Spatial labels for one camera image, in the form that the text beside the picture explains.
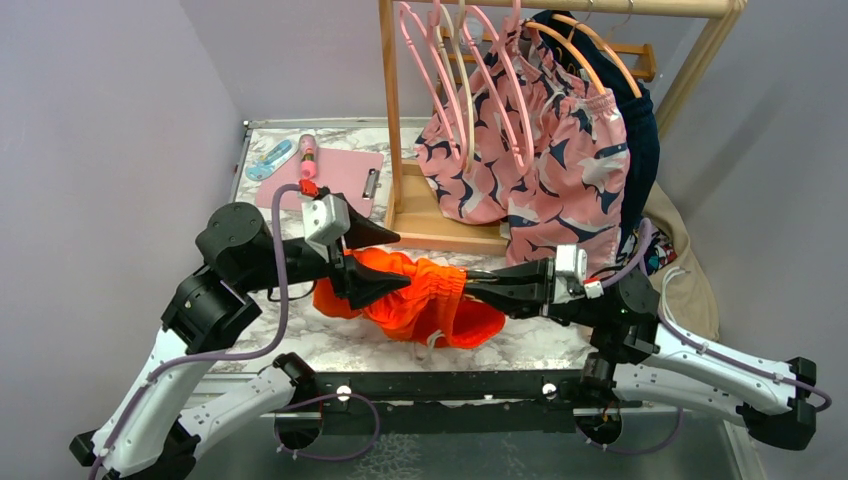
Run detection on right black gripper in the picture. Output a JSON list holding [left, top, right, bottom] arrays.
[[458, 255, 606, 328]]

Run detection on wooden clothes rack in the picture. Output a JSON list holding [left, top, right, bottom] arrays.
[[377, 0, 747, 255]]

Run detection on cream hanger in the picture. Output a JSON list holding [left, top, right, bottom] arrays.
[[435, 1, 475, 172]]

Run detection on orange shorts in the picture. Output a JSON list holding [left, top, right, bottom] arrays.
[[312, 248, 506, 349]]

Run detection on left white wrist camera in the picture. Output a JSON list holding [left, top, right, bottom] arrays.
[[299, 179, 351, 246]]

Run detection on pink tube bottle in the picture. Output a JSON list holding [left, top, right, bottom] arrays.
[[298, 134, 318, 180]]

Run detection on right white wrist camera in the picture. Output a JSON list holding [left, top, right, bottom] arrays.
[[549, 244, 603, 305]]

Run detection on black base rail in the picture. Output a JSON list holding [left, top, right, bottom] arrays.
[[274, 370, 618, 442]]

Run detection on pink hanger holding shorts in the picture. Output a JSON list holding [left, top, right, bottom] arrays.
[[460, 0, 534, 174]]

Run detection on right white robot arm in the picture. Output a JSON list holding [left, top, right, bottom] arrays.
[[464, 259, 818, 451]]

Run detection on orange wooden hanger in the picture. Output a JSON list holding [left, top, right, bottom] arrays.
[[530, 10, 645, 101]]

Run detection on navy blue garment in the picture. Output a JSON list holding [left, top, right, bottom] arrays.
[[529, 9, 663, 240]]

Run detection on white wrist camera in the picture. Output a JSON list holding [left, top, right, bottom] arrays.
[[299, 179, 351, 246], [549, 244, 603, 305]]

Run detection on pink shark print shorts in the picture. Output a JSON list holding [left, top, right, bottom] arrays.
[[415, 25, 630, 275]]

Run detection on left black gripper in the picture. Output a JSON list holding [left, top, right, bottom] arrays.
[[242, 199, 414, 308]]

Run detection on beige garment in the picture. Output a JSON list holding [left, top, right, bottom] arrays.
[[644, 183, 720, 341]]

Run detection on colourful print garment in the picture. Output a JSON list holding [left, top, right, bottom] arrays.
[[617, 226, 678, 276]]

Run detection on pink clipboard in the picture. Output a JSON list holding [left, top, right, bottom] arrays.
[[254, 147, 384, 217]]

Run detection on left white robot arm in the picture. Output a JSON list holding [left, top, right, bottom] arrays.
[[70, 184, 409, 479]]

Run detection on light blue package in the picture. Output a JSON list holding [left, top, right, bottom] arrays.
[[245, 139, 295, 182]]

